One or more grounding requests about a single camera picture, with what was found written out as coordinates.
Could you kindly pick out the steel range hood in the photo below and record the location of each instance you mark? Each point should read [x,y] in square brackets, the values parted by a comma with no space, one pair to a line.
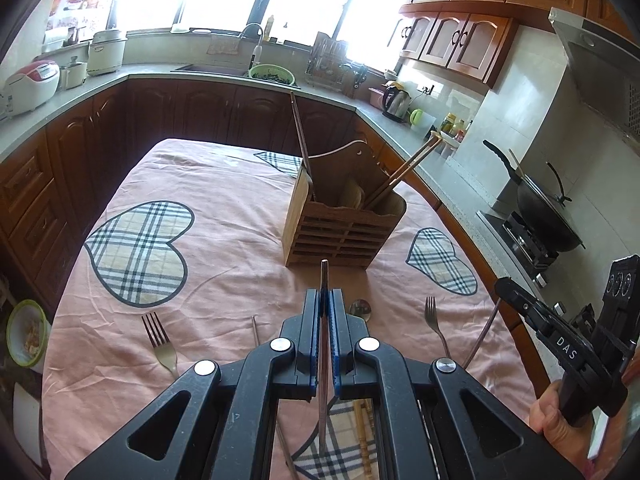
[600,70]

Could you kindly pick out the gas stove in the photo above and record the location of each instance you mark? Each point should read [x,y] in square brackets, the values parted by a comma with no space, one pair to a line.
[525,250]

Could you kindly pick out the large steel fork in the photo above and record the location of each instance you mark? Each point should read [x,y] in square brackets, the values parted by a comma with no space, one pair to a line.
[165,357]

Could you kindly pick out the wooden upper cabinets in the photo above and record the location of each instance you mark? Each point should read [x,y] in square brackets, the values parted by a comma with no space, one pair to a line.
[465,40]

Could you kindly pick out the kitchen sink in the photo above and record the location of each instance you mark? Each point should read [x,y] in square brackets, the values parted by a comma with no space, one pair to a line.
[210,70]

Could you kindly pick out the small steel fork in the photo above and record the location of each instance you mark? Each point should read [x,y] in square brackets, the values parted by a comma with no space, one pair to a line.
[432,317]

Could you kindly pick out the pink plastic container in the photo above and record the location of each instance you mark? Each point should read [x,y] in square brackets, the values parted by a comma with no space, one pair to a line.
[376,97]

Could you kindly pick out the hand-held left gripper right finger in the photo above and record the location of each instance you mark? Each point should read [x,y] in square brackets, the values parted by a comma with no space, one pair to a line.
[334,350]

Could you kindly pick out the dark knife holder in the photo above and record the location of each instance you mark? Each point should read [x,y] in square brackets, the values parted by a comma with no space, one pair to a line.
[355,80]

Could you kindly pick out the bamboo chopstick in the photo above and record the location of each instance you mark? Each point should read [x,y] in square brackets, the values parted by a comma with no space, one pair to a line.
[363,435]

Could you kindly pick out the small green container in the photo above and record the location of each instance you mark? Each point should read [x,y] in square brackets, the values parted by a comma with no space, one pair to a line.
[417,117]

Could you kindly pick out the pink heart print tablecloth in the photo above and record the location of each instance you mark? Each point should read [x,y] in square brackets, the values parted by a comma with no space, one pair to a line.
[225,260]

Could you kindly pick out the white flat board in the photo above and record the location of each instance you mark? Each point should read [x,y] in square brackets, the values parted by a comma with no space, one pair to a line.
[26,425]

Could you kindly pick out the green bowl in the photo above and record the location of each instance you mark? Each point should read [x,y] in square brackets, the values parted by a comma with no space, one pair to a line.
[27,332]

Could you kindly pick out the group of seasoning bottles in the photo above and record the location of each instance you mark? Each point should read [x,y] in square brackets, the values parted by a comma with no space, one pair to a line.
[452,130]

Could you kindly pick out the steel kitchen faucet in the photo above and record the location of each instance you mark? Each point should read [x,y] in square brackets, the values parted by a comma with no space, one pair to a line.
[256,55]

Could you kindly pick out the dish rack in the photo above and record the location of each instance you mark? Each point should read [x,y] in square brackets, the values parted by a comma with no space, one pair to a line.
[327,62]

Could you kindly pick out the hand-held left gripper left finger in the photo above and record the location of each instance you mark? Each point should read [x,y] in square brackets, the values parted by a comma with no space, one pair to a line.
[314,350]

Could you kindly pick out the person's right hand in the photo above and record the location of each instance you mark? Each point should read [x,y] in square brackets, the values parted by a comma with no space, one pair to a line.
[550,417]

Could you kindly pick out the steel electric kettle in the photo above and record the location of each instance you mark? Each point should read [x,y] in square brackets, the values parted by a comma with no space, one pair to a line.
[396,102]

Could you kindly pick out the green plastic basin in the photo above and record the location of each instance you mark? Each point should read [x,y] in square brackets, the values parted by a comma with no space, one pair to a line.
[272,75]

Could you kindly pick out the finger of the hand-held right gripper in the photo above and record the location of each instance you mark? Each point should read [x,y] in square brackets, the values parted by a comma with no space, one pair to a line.
[525,307]

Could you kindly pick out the pink and white rice cooker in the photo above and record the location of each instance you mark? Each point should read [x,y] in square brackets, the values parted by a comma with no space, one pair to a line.
[32,87]

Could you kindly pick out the wooden utensil holder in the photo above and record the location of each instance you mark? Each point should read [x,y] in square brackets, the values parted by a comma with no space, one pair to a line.
[330,240]

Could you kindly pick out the steel spoon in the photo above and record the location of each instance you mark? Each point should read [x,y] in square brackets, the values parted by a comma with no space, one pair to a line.
[360,308]

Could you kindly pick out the grey kitchen countertop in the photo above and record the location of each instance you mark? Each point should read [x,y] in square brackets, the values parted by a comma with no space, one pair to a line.
[150,70]

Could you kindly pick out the wooden lower cabinets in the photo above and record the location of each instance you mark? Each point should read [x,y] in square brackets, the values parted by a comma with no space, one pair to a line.
[150,110]

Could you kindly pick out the black wok with lid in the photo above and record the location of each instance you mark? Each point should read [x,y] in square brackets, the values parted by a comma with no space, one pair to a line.
[545,215]

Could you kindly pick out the light wooden chopstick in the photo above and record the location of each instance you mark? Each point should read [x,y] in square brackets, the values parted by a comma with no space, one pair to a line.
[411,170]
[400,170]

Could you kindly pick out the wooden cabinets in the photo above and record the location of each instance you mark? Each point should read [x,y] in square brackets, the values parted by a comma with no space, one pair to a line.
[150,110]
[465,40]

